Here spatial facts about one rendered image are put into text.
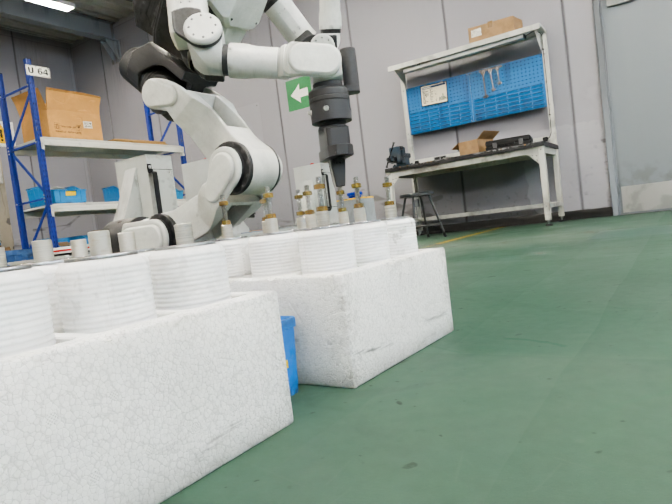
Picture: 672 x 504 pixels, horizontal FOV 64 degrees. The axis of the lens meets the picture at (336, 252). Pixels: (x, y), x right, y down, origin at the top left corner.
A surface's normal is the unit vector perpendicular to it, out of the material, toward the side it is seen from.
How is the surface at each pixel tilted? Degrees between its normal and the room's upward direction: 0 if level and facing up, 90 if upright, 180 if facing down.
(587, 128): 90
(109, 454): 90
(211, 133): 90
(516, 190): 90
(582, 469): 0
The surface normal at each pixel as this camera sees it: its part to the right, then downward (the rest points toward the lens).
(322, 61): 0.05, 0.05
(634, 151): -0.54, 0.11
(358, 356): 0.81, -0.07
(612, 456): -0.12, -0.99
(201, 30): 0.07, -0.32
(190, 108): -0.27, 0.45
